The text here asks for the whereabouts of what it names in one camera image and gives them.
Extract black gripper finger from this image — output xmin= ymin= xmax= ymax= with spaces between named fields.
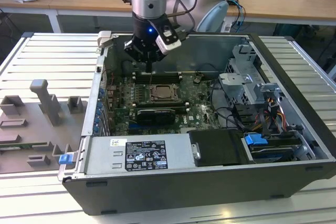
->
xmin=149 ymin=48 xmax=168 ymax=74
xmin=123 ymin=37 xmax=151 ymax=74

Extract CPU with silver top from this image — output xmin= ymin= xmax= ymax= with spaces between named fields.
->
xmin=155 ymin=86 xmax=176 ymax=98

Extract metal socket cover frame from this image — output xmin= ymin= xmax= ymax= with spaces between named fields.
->
xmin=150 ymin=84 xmax=182 ymax=103

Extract CPU socket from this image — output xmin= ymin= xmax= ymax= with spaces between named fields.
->
xmin=149 ymin=83 xmax=183 ymax=103

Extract black graphics card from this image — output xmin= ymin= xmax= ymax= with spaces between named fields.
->
xmin=135 ymin=108 xmax=176 ymax=127

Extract green motherboard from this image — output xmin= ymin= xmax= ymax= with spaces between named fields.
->
xmin=103 ymin=73 xmax=219 ymax=135

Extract silver perforated drive cage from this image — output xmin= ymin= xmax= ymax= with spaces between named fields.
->
xmin=218 ymin=44 xmax=285 ymax=105

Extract silver power supply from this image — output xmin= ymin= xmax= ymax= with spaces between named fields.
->
xmin=76 ymin=132 xmax=202 ymax=176

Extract small wooden desk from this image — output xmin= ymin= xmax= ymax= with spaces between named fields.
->
xmin=0 ymin=0 xmax=60 ymax=35

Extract hard disk in blue carrier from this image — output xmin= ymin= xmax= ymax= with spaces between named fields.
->
xmin=243 ymin=133 xmax=305 ymax=163

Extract blue case latch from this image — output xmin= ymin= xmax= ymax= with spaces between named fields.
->
xmin=59 ymin=154 xmax=72 ymax=166

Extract grey parts rack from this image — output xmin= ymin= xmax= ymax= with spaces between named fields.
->
xmin=0 ymin=78 xmax=89 ymax=175

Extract black open PC case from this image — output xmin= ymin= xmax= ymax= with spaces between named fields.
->
xmin=58 ymin=31 xmax=336 ymax=216

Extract green RAM stick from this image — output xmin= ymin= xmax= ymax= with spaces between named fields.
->
xmin=0 ymin=142 xmax=50 ymax=151

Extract grey case handle latch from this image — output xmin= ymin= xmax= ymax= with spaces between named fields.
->
xmin=96 ymin=30 xmax=114 ymax=49

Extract red and black wire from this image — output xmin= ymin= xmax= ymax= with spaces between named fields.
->
xmin=103 ymin=69 xmax=116 ymax=90

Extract thin black wire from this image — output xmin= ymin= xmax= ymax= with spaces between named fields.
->
xmin=194 ymin=62 xmax=220 ymax=78

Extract dark data cable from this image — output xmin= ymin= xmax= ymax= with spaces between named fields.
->
xmin=214 ymin=106 xmax=249 ymax=132
xmin=209 ymin=79 xmax=246 ymax=133

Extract blue hanging cable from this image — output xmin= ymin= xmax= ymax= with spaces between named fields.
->
xmin=230 ymin=0 xmax=246 ymax=33

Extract black plastic duct cover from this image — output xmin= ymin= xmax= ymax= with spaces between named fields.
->
xmin=188 ymin=129 xmax=249 ymax=167

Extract black ribbon cable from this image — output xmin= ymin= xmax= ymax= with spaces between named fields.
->
xmin=258 ymin=108 xmax=271 ymax=137

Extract multicolour power wires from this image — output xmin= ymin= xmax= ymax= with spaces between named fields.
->
xmin=265 ymin=97 xmax=287 ymax=137

